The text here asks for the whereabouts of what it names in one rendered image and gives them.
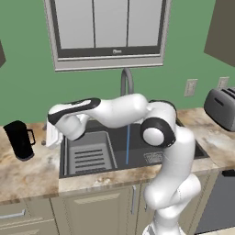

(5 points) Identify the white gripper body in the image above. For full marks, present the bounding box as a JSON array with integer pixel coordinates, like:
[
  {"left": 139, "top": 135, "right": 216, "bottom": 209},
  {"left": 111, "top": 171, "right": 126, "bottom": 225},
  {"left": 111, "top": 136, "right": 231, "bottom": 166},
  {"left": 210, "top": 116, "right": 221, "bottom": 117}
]
[{"left": 45, "top": 119, "right": 64, "bottom": 151}]

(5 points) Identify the grey ribbed sink tray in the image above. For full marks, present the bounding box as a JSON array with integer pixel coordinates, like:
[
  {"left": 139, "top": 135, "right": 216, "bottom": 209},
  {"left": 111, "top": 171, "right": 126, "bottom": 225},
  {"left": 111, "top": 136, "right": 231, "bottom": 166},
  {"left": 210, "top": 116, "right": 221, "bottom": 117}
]
[{"left": 64, "top": 130, "right": 118, "bottom": 177}]

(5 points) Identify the blue water stream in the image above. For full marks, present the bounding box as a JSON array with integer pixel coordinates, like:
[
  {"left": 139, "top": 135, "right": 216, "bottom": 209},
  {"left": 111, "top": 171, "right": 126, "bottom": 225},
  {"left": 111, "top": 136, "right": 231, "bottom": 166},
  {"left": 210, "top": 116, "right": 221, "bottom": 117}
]
[{"left": 125, "top": 123, "right": 131, "bottom": 165}]

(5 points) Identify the dark grey sink basin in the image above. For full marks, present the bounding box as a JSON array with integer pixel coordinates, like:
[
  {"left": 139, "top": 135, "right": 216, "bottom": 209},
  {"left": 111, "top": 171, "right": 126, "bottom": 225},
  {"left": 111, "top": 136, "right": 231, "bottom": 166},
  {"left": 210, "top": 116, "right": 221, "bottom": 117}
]
[{"left": 59, "top": 117, "right": 211, "bottom": 179}]

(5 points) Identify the grey curved sink faucet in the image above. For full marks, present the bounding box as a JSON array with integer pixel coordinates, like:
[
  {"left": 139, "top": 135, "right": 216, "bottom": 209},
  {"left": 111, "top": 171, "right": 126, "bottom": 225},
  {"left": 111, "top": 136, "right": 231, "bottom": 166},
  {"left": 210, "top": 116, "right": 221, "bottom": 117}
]
[{"left": 119, "top": 67, "right": 135, "bottom": 97}]

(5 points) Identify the beige drawer front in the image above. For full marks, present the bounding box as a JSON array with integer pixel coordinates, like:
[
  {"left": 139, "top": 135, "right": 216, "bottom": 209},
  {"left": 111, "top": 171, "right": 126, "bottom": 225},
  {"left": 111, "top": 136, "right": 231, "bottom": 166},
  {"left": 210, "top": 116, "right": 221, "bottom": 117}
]
[
  {"left": 0, "top": 218, "right": 60, "bottom": 235},
  {"left": 0, "top": 196, "right": 52, "bottom": 229}
]

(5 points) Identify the beige cupboard door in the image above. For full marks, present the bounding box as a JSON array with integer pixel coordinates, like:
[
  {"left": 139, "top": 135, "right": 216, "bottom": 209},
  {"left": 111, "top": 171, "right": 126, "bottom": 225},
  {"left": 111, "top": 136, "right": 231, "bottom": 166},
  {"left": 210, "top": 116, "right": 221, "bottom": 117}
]
[
  {"left": 50, "top": 183, "right": 142, "bottom": 235},
  {"left": 135, "top": 171, "right": 220, "bottom": 235}
]

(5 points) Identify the grey framed window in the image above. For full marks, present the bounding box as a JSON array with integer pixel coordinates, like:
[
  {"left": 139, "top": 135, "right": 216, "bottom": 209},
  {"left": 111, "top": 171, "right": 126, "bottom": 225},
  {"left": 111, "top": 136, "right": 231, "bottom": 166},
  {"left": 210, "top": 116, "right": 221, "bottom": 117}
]
[{"left": 43, "top": 0, "right": 173, "bottom": 73}]

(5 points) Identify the grey toaster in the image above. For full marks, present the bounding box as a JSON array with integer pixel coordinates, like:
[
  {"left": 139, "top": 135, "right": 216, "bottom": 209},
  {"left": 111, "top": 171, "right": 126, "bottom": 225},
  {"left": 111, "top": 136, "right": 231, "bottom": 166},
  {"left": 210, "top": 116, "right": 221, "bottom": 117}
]
[{"left": 203, "top": 86, "right": 235, "bottom": 133}]

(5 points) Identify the grey dishwasher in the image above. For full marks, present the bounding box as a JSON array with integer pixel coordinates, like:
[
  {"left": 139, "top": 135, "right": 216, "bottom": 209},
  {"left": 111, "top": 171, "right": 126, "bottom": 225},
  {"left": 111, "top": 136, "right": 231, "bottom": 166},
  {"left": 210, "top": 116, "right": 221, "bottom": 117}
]
[{"left": 195, "top": 169, "right": 235, "bottom": 235}]

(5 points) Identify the black jug with handle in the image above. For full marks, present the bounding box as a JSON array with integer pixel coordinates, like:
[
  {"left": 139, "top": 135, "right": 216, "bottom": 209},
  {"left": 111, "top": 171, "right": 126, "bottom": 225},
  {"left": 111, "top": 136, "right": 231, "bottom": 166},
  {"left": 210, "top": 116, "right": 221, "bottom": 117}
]
[{"left": 3, "top": 119, "right": 37, "bottom": 162}]

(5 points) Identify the silver drawer handle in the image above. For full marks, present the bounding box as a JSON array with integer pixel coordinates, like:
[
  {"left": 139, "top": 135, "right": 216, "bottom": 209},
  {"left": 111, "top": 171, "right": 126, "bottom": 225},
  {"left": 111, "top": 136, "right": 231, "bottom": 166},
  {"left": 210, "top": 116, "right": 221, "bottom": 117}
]
[{"left": 0, "top": 208, "right": 28, "bottom": 220}]

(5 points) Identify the dark brown wall cupboard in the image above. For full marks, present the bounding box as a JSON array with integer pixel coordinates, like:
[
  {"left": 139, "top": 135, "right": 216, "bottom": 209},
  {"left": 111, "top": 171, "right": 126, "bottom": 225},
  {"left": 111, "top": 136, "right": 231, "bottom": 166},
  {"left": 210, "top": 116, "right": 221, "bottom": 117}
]
[
  {"left": 0, "top": 40, "right": 7, "bottom": 69},
  {"left": 203, "top": 0, "right": 235, "bottom": 68}
]

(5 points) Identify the beige wall outlet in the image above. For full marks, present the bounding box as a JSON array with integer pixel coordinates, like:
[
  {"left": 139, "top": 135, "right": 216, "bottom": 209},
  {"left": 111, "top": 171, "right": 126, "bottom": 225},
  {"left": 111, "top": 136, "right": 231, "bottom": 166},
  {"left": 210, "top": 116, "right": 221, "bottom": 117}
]
[
  {"left": 184, "top": 78, "right": 199, "bottom": 98},
  {"left": 217, "top": 75, "right": 230, "bottom": 91}
]

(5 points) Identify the black dishwasher handle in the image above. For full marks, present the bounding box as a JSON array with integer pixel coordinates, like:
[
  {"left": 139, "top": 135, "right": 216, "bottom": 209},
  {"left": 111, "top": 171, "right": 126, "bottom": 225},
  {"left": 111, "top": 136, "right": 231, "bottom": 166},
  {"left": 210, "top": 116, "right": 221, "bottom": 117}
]
[{"left": 221, "top": 169, "right": 235, "bottom": 178}]

